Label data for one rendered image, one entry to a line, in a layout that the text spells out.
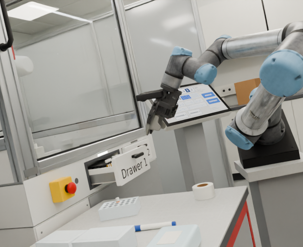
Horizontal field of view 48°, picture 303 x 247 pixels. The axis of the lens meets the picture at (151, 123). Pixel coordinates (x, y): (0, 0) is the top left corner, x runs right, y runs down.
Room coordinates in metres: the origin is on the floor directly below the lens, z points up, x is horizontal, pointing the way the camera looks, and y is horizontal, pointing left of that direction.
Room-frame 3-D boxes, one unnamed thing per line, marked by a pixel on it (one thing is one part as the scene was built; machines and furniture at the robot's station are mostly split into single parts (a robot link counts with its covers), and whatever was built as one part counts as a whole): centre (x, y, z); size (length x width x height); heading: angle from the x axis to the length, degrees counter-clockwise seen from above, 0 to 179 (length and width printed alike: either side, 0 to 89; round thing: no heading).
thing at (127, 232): (0.82, 0.17, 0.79); 0.13 x 0.09 x 0.05; 68
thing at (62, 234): (0.98, 0.32, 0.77); 0.13 x 0.09 x 0.02; 62
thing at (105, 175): (1.52, 0.30, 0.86); 0.40 x 0.26 x 0.06; 66
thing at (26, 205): (1.72, 0.65, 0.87); 1.02 x 0.95 x 0.14; 156
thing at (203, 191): (1.12, -0.12, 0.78); 0.07 x 0.07 x 0.04
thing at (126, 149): (1.77, 0.10, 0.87); 0.29 x 0.02 x 0.11; 156
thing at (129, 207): (1.13, 0.16, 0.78); 0.12 x 0.08 x 0.04; 84
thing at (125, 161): (1.43, 0.11, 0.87); 0.29 x 0.02 x 0.11; 156
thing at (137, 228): (0.92, 0.06, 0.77); 0.14 x 0.02 x 0.02; 74
